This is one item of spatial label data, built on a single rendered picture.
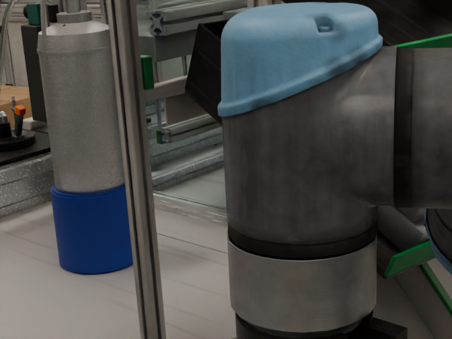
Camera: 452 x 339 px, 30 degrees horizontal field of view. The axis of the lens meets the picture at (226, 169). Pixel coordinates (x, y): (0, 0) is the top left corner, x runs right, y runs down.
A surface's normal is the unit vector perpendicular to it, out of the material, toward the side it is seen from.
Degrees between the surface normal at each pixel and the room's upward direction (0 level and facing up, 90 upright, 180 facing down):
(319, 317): 91
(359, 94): 53
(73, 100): 90
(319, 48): 88
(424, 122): 71
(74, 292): 0
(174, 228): 0
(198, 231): 0
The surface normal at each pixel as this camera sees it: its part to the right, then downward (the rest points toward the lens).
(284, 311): -0.22, 0.29
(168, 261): -0.06, -0.96
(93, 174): 0.20, 0.27
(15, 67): -0.57, 0.27
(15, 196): 0.74, 0.15
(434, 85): -0.19, -0.44
